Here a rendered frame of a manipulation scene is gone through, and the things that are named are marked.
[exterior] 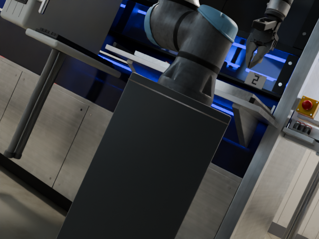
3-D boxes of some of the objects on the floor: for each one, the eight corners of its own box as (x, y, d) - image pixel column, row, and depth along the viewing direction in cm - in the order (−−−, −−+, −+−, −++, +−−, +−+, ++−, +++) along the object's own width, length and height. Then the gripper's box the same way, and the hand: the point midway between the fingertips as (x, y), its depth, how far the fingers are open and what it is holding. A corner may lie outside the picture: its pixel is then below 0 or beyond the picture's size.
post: (189, 298, 183) (393, -133, 175) (200, 307, 181) (408, -131, 173) (183, 302, 177) (394, -143, 170) (195, 310, 175) (410, -143, 167)
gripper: (288, 23, 146) (263, 77, 147) (266, 16, 150) (241, 68, 151) (285, 14, 139) (258, 70, 140) (261, 7, 143) (235, 62, 144)
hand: (249, 64), depth 143 cm, fingers closed
